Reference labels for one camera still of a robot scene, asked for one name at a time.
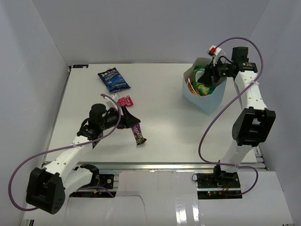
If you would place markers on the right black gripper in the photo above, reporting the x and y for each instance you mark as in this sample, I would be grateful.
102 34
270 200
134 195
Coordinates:
206 78

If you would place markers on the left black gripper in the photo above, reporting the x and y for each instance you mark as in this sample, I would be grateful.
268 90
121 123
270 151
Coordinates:
127 120

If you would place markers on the green Fox's candy packet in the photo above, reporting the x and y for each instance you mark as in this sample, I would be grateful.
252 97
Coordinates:
202 82

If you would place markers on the orange chips bag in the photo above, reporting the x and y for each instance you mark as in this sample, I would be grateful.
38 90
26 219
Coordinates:
191 89

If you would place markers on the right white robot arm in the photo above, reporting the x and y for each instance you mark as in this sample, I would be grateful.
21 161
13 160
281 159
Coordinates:
252 125

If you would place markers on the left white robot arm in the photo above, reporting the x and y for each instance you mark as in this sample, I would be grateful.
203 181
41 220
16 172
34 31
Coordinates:
48 187

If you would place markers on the light blue paper bag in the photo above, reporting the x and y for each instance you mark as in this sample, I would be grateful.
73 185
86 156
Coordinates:
207 104

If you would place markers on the blue chips bag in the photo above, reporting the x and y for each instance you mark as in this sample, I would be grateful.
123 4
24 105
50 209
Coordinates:
113 80

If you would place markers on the purple M&M's packet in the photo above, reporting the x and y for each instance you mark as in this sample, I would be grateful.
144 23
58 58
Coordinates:
136 129

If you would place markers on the pink candy packet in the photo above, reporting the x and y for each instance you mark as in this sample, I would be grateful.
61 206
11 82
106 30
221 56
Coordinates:
126 101

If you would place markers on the white front cover board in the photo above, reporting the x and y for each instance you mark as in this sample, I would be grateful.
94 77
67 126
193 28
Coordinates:
165 198

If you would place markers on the aluminium table frame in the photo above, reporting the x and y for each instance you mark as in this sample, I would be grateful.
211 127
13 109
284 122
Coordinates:
170 122

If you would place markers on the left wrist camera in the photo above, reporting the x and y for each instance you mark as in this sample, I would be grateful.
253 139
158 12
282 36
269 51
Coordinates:
111 102

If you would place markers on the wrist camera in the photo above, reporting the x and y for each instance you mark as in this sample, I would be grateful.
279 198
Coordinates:
213 51
111 102

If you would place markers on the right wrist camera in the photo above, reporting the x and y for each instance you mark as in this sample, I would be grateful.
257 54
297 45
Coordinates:
213 51

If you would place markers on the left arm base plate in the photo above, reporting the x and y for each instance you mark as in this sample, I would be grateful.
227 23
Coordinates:
101 180

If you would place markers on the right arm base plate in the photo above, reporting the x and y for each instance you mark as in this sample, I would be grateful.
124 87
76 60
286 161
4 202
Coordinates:
208 180

